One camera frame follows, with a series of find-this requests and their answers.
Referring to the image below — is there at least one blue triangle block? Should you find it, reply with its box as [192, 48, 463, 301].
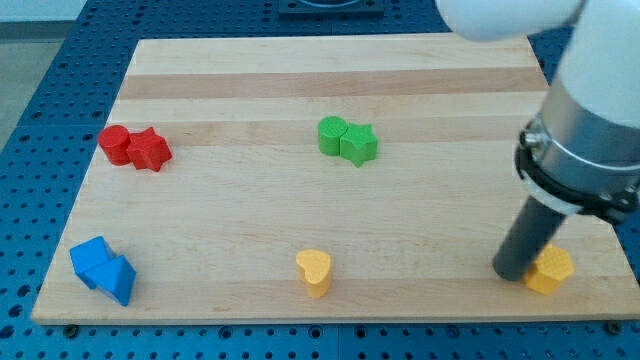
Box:
[85, 255, 137, 307]

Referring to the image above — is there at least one yellow hexagon block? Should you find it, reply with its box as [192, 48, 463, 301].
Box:
[523, 245, 575, 295]

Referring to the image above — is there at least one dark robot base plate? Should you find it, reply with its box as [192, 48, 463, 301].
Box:
[276, 0, 385, 16]

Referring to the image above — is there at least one green star block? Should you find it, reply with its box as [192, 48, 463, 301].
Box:
[339, 123, 378, 167]

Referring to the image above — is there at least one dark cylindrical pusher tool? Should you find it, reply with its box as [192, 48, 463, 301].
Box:
[492, 196, 566, 281]

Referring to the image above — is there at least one wooden board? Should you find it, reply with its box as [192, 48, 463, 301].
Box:
[32, 33, 639, 325]

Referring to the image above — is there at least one green cylinder block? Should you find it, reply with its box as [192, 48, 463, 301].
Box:
[317, 116, 348, 156]

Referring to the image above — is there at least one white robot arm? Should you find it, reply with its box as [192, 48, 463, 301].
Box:
[436, 0, 639, 223]

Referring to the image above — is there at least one blue cube block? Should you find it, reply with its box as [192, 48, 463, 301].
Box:
[69, 236, 115, 290]

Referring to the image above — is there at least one red star block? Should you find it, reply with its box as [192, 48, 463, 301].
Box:
[126, 127, 173, 172]

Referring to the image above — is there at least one yellow heart block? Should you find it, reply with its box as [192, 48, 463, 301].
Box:
[295, 249, 333, 299]

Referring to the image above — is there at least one red cylinder block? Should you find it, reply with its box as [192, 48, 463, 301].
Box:
[98, 125, 131, 166]

